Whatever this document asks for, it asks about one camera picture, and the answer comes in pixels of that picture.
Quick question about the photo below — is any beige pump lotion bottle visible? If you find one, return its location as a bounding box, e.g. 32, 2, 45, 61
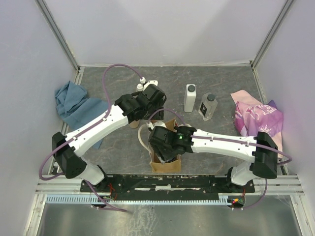
129, 120, 139, 129

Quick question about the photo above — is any white bottle grey cap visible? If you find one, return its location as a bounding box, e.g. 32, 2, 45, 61
184, 84, 196, 113

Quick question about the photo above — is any clear square bottle black cap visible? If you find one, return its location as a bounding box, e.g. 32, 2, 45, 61
198, 92, 218, 121

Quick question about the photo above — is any blue cloth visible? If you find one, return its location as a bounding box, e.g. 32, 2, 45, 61
54, 80, 111, 149

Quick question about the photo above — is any pink cloth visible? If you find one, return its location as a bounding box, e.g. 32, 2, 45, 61
231, 90, 284, 151

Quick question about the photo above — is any amber liquid bottle white cap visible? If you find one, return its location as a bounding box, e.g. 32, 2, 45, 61
136, 83, 144, 91

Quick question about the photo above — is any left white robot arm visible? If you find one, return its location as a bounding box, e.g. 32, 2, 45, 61
52, 80, 166, 192

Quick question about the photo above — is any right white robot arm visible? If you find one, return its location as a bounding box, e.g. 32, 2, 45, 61
148, 122, 278, 192

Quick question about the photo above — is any burlap watermelon canvas bag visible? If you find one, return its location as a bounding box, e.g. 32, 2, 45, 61
137, 118, 181, 174

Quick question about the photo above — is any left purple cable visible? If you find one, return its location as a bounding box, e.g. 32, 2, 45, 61
39, 63, 146, 212

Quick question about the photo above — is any light blue cable duct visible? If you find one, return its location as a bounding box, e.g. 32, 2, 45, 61
46, 194, 234, 205

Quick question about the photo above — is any left aluminium corner post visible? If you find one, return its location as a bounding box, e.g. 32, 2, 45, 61
35, 0, 80, 71

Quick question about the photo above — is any aluminium corner post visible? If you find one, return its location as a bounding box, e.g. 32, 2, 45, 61
251, 0, 295, 70
35, 0, 80, 71

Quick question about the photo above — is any aluminium frame rail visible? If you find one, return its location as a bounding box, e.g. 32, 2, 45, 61
34, 174, 306, 195

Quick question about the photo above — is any right aluminium corner post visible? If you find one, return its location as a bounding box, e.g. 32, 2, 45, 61
251, 0, 295, 70

